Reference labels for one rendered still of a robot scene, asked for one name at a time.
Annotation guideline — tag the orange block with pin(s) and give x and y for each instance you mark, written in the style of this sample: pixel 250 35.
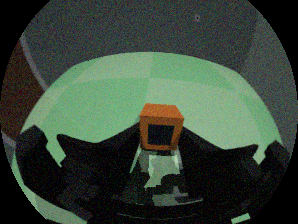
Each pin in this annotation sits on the orange block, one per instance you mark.
pixel 160 126

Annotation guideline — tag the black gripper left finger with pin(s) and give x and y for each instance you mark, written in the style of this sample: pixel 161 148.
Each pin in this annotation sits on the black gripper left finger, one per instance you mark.
pixel 112 158

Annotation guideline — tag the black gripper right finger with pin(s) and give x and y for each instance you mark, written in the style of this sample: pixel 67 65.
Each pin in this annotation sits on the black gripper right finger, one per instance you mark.
pixel 204 163

